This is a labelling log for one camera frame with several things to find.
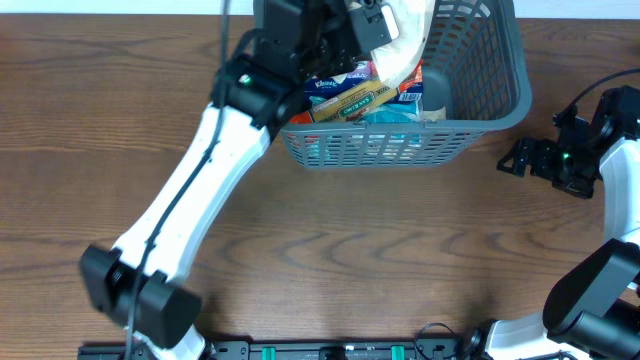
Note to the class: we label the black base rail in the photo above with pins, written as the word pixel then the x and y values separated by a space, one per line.
pixel 438 346

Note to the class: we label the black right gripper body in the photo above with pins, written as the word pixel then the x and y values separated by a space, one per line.
pixel 569 168

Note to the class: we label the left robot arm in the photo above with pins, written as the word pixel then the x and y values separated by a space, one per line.
pixel 138 283

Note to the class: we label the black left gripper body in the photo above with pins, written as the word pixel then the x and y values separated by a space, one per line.
pixel 315 58

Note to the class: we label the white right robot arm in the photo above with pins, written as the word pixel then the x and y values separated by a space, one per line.
pixel 584 316

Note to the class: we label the teal white pouch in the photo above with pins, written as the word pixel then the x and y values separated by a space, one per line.
pixel 395 113

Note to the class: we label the spaghetti pack red ends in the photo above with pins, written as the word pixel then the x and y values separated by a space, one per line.
pixel 354 103

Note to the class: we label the beige paper pouch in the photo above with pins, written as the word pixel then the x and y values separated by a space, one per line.
pixel 396 60

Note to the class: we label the grey plastic slotted basket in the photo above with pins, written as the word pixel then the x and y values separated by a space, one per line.
pixel 473 65

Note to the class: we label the brown photo snack bag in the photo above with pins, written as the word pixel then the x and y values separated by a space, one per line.
pixel 434 115

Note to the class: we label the multicolour tissue pack box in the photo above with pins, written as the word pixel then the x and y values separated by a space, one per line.
pixel 319 90

